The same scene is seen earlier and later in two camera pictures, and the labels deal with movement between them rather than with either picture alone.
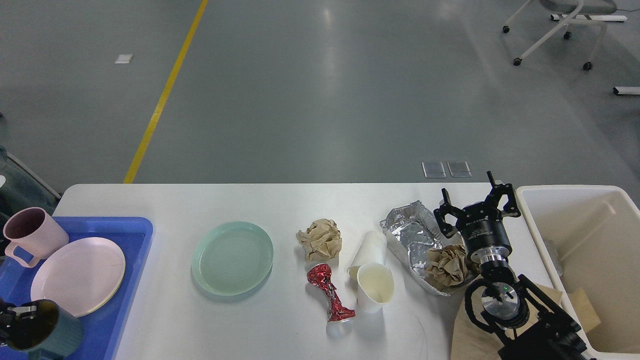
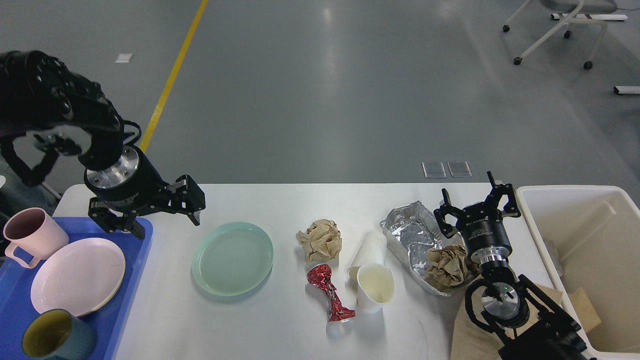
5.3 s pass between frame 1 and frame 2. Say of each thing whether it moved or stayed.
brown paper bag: stayed
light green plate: stayed
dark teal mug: moved
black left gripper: moved
